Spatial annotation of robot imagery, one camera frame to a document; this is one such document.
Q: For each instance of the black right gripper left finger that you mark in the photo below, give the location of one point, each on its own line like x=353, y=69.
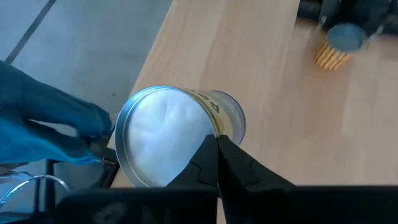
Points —
x=192, y=199

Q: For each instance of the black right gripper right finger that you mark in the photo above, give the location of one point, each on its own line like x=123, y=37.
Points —
x=264, y=202

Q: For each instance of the tall can yellow green label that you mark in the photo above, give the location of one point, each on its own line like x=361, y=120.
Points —
x=161, y=133

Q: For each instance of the small can orange striped label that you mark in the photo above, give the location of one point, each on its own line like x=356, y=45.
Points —
x=345, y=39

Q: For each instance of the chrome curved tube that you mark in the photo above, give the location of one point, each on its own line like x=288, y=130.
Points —
x=31, y=180

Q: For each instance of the person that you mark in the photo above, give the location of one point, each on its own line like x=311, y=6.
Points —
x=31, y=130

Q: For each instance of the black floor tape strip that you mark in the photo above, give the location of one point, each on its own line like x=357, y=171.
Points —
x=30, y=31

